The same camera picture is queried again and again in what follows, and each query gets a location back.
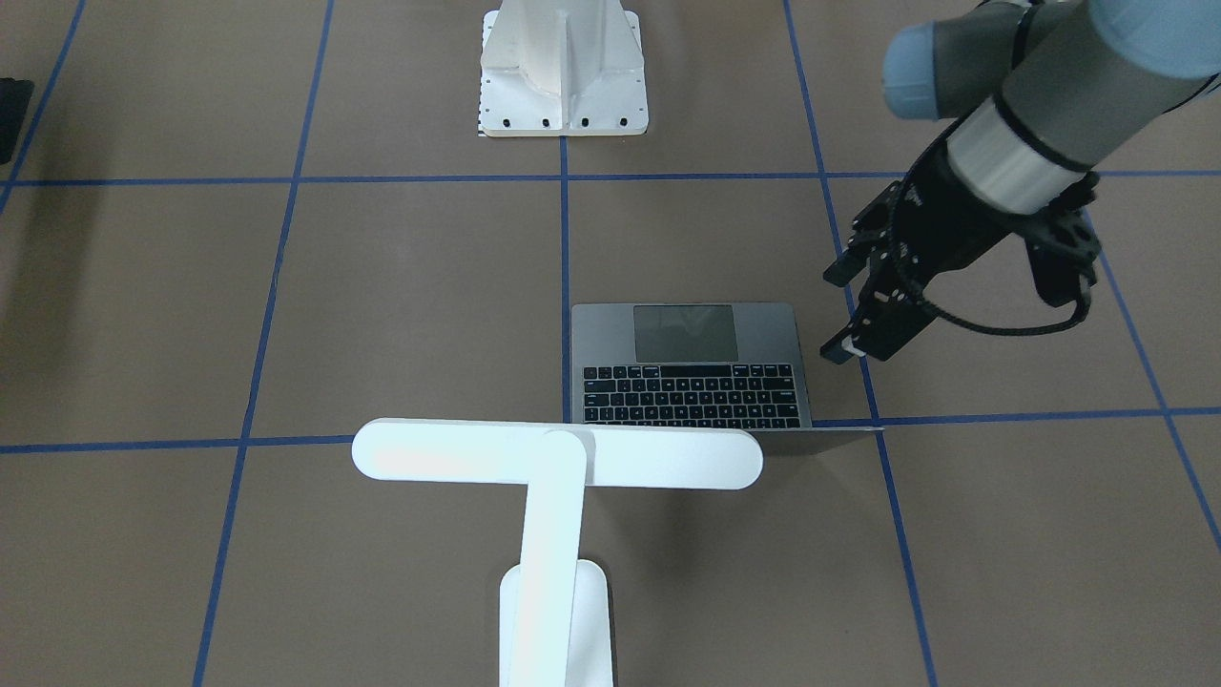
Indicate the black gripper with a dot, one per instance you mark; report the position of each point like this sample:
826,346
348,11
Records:
940,232

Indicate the grey laptop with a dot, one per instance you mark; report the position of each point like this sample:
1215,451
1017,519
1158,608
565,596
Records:
713,364

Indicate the black mouse pad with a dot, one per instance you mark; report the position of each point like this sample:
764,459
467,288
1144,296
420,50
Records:
15,96

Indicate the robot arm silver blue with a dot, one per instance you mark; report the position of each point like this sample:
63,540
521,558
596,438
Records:
1037,94

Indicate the white desk lamp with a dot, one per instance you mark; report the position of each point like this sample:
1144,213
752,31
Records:
555,611

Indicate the brown paper table cover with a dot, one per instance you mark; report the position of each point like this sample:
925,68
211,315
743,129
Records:
236,231

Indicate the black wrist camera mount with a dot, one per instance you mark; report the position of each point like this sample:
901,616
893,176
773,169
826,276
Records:
1061,249

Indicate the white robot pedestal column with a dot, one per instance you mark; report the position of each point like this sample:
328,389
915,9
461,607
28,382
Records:
562,68

